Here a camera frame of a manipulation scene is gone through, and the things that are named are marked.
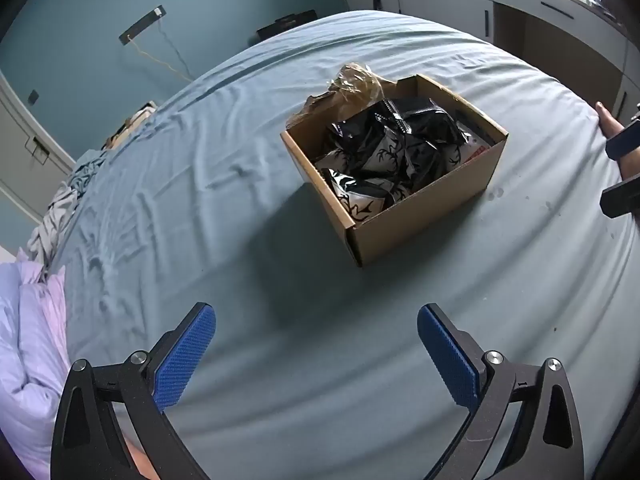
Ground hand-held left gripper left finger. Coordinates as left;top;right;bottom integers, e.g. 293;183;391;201
50;301;217;480

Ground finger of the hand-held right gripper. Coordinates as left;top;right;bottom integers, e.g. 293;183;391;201
600;172;640;218
605;122;640;161

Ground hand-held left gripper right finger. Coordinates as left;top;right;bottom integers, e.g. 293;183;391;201
416;303;585;480

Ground brown cardboard box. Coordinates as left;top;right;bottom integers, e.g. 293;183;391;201
280;74;509;268

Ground pile of black snack packets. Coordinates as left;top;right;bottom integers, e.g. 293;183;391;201
312;97;493;223

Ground person's right hand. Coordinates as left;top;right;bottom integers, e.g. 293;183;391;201
596;101;625;137

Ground person's bare leg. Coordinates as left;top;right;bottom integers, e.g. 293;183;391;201
124;435;162;480

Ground lilac pillow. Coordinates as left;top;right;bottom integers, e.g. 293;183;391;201
0;247;71;480

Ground grey striped cloth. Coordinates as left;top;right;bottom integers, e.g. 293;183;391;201
27;147;113;266

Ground white door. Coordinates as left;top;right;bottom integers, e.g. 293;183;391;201
0;70;76;221

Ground clear plastic bag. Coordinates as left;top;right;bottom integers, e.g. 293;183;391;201
320;62;386;111

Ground black box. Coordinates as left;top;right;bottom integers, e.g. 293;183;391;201
257;10;318;43

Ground thin yellow cable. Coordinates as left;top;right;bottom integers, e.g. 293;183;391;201
127;35;193;82

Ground thin dark cable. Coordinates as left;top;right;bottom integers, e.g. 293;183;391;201
159;15;195;82

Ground grey wall power strip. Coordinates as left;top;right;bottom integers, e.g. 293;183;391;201
119;5;166;45

